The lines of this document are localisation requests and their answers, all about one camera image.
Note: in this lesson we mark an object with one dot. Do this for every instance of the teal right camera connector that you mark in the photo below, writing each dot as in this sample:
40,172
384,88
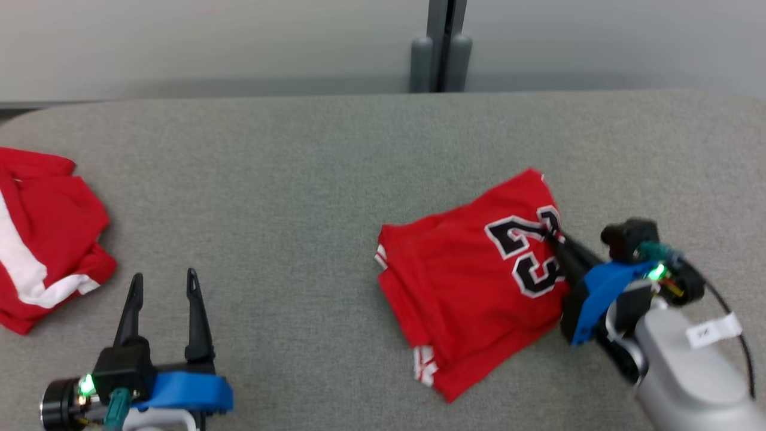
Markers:
652,251

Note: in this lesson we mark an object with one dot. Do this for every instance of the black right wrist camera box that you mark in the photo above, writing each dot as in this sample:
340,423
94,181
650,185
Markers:
628,236

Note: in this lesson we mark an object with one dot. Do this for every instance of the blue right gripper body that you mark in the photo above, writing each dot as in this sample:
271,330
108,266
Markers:
604,293

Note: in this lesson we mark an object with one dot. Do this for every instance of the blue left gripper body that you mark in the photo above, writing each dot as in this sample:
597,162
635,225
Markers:
179,392

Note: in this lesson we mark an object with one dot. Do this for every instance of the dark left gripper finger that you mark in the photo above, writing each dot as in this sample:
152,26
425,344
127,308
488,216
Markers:
128,317
197,329

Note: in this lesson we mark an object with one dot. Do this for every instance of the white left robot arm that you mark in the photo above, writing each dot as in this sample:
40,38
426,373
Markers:
161,422

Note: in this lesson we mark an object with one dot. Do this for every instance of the grey cylindrical post bumper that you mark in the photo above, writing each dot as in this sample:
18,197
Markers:
421,66
461,66

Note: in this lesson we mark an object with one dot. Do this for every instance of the red shorts white stripe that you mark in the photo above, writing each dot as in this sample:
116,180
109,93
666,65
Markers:
60,227

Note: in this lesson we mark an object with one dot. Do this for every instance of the teal camera connector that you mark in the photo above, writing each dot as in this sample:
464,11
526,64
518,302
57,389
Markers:
116,410
652,251

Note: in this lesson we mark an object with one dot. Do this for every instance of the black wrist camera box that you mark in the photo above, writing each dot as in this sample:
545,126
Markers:
628,236
122,368

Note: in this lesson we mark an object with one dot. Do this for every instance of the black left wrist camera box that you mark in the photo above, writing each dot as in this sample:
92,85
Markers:
122,368

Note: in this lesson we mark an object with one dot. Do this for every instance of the teal left camera connector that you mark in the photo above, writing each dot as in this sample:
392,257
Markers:
116,410

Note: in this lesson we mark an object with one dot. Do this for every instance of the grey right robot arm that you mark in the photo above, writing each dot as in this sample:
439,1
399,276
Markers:
688,383

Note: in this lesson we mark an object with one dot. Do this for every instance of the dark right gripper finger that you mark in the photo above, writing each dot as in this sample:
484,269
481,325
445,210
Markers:
574,246
568,266

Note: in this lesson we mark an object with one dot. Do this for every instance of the grey fabric covered platform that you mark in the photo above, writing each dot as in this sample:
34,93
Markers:
269,179

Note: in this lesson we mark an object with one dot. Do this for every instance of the grey vertical partition post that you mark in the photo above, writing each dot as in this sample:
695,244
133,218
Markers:
435,30

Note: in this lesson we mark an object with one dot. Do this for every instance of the grey wall baseboard rail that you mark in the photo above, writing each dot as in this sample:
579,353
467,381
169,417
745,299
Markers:
24,105

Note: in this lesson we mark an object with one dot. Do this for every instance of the red jersey shirt white sleeves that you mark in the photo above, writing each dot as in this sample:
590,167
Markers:
461,287

